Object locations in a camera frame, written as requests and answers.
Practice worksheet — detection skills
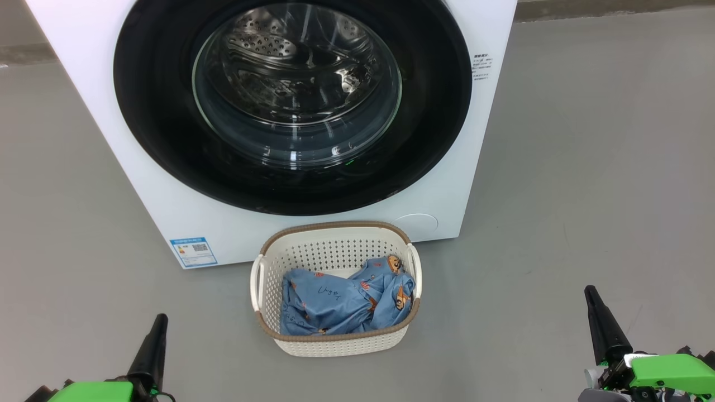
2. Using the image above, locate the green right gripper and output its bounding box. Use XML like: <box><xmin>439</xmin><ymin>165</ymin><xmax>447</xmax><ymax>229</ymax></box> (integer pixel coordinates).
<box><xmin>584</xmin><ymin>285</ymin><xmax>715</xmax><ymax>402</ymax></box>

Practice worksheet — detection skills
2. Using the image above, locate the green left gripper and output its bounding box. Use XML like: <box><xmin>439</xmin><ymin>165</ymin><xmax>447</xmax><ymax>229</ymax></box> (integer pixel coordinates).
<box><xmin>25</xmin><ymin>314</ymin><xmax>175</xmax><ymax>402</ymax></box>

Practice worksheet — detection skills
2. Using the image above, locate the black round washer door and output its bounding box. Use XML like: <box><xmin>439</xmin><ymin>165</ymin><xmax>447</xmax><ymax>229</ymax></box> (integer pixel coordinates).
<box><xmin>113</xmin><ymin>0</ymin><xmax>473</xmax><ymax>216</ymax></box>

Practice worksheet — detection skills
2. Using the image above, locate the white front-load washing machine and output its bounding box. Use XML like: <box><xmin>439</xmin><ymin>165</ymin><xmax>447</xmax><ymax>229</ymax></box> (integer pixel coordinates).
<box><xmin>25</xmin><ymin>0</ymin><xmax>517</xmax><ymax>270</ymax></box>

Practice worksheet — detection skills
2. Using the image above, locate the blue energy label sticker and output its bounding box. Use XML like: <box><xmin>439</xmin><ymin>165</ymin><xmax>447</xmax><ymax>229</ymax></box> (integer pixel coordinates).
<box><xmin>170</xmin><ymin>237</ymin><xmax>217</xmax><ymax>269</ymax></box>

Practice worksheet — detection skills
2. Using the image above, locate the cream perforated laundry basket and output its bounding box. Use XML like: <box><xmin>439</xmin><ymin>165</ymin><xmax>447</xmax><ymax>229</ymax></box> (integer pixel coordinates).
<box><xmin>250</xmin><ymin>221</ymin><xmax>423</xmax><ymax>358</ymax></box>

